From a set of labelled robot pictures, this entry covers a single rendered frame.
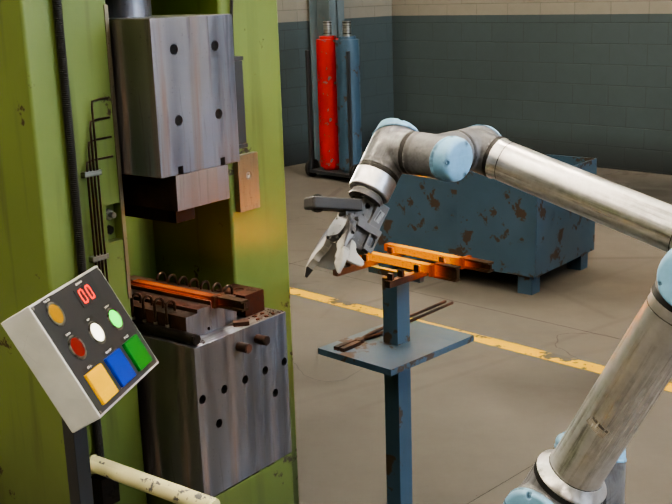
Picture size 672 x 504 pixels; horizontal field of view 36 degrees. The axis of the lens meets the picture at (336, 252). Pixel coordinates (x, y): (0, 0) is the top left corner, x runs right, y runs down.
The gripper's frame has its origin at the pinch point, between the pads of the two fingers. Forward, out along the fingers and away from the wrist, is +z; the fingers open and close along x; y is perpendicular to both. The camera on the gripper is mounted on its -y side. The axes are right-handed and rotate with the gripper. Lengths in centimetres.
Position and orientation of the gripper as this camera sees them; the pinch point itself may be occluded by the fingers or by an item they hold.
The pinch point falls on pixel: (317, 274)
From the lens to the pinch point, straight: 209.0
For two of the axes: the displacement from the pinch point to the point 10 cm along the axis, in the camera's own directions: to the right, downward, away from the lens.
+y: 7.9, 5.0, 3.6
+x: -4.5, 0.7, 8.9
